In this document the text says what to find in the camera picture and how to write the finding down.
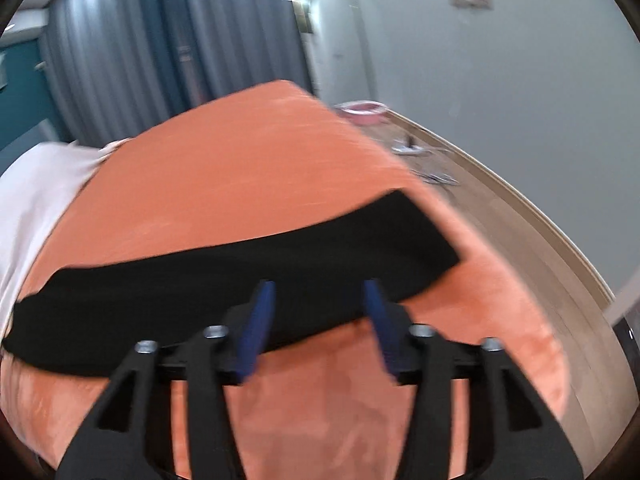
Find grey curtains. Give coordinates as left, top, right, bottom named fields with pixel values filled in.
left=40, top=0, right=311, bottom=148

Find black pants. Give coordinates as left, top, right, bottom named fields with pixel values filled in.
left=2, top=191, right=460, bottom=377

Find orange plush bed cover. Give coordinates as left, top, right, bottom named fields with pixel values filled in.
left=22, top=81, right=570, bottom=479

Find pink basin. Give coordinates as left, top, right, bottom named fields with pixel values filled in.
left=334, top=100, right=388, bottom=127

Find white blanket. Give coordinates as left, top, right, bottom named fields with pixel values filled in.
left=1, top=141, right=136, bottom=336

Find blue upholstered headboard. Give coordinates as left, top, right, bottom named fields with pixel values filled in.
left=0, top=119, right=64, bottom=174

